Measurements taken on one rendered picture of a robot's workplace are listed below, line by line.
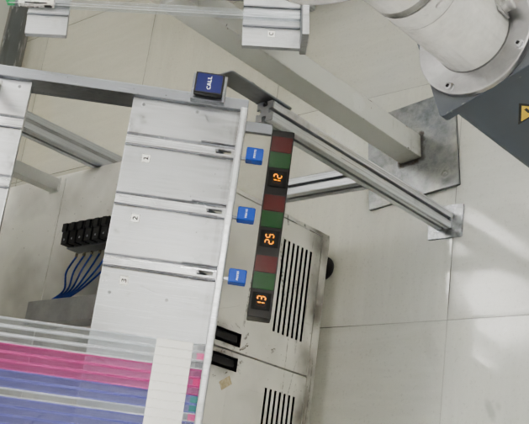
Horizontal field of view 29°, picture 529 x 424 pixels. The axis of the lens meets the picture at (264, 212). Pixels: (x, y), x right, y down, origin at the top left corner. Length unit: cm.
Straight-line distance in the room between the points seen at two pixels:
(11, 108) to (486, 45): 82
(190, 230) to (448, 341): 76
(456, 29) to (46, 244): 116
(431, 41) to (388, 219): 103
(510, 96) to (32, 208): 121
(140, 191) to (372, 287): 83
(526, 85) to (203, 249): 59
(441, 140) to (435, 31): 100
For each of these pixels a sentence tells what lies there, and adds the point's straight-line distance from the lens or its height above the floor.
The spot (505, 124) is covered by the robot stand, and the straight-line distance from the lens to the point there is 163.
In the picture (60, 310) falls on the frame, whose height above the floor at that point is 66.
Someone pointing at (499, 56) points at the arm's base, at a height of 71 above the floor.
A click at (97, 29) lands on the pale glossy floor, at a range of 368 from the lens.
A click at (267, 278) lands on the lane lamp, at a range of 172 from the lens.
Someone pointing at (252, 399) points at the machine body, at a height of 26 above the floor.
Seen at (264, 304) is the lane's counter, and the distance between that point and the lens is 170.
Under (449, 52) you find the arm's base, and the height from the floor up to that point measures 77.
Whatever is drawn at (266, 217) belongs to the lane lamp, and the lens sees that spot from 175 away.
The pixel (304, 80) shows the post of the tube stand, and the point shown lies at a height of 45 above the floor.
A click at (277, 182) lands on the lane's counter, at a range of 177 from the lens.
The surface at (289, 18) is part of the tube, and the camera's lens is 179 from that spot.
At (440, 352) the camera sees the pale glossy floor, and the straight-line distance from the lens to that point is 227.
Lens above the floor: 187
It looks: 43 degrees down
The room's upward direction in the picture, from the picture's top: 63 degrees counter-clockwise
